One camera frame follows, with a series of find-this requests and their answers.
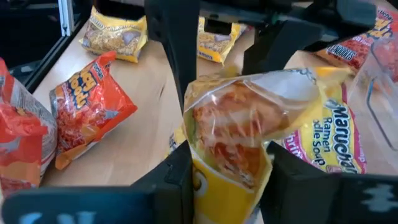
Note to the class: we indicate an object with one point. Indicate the black metal table frame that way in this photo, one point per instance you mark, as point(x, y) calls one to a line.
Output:
point(56, 53)

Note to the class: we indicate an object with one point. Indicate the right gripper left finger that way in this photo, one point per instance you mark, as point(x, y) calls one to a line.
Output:
point(161, 199)

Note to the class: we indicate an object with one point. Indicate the pink-edged Maruchan shrimp packet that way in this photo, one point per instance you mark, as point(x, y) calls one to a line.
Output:
point(329, 133)

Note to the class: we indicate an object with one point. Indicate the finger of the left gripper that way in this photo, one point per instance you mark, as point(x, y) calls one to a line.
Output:
point(177, 37)
point(267, 46)

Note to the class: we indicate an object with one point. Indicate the yellow Maruchan ramen packet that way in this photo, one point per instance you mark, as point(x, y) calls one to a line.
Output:
point(214, 46)
point(230, 130)
point(115, 37)

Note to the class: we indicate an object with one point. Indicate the silver aluminium extrusion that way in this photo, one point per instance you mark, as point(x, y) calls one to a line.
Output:
point(66, 18)

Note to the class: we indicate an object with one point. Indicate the orange stir fry noodle packet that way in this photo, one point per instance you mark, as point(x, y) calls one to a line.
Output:
point(351, 49)
point(90, 105)
point(21, 140)

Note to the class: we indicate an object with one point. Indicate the clear plastic bin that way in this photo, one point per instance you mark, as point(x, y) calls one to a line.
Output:
point(373, 124)

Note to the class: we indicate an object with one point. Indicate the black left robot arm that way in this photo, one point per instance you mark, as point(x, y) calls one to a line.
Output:
point(124, 7)

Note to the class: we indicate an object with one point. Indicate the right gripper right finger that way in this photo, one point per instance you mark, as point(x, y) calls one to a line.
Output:
point(295, 199)

